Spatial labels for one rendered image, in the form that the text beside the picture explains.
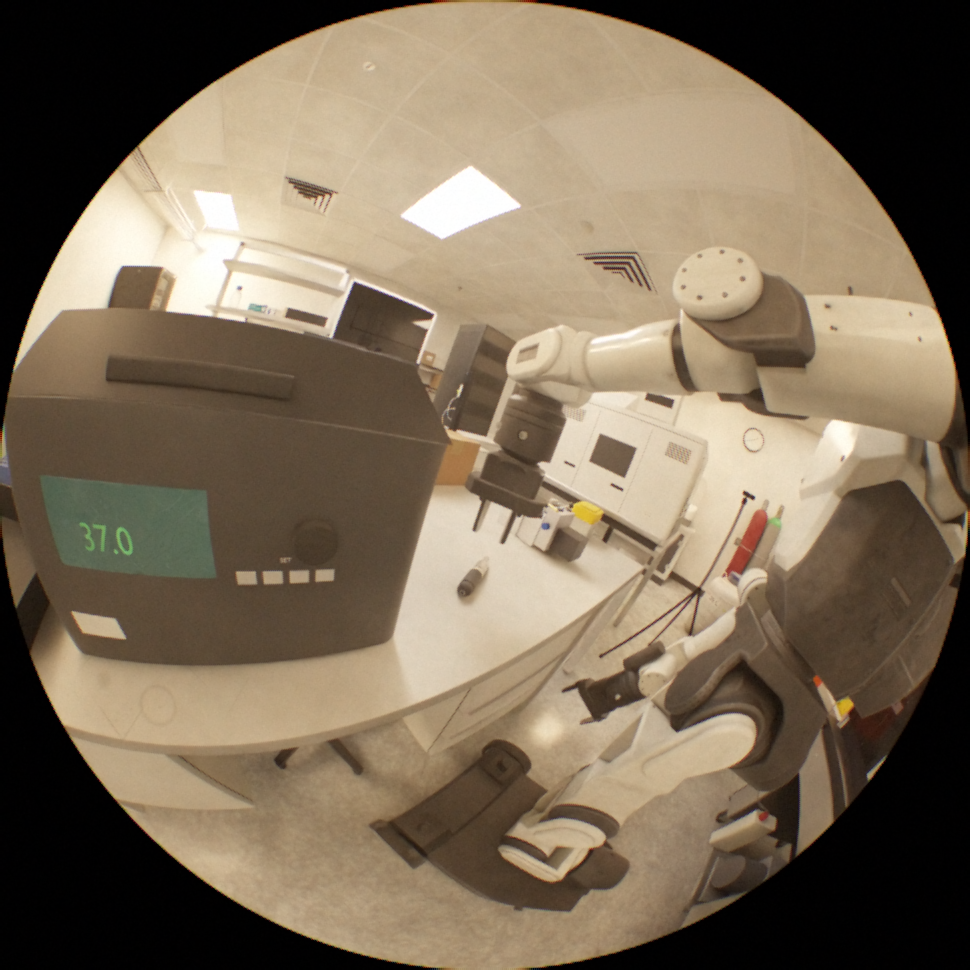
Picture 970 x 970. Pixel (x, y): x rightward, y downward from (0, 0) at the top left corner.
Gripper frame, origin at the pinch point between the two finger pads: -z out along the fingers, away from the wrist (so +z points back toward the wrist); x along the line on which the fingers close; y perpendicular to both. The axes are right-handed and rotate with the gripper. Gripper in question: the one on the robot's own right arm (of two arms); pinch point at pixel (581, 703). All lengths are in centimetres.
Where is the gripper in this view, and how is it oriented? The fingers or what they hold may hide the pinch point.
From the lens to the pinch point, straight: 81.0
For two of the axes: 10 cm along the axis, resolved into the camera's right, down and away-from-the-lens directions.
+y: -7.2, -1.1, -6.9
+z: 5.6, -6.8, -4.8
